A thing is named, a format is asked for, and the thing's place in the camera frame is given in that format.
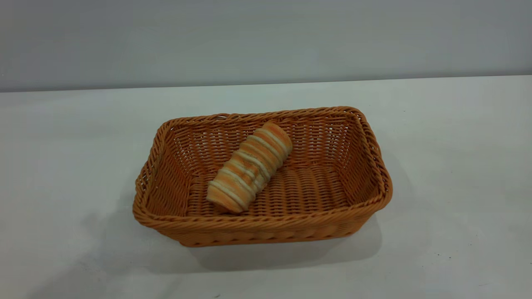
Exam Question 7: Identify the striped spiral bread roll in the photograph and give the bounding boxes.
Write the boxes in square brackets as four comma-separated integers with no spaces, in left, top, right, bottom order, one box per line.
[206,121,293,214]

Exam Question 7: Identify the orange woven wicker basket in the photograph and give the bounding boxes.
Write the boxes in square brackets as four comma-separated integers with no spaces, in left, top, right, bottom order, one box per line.
[133,106,393,248]

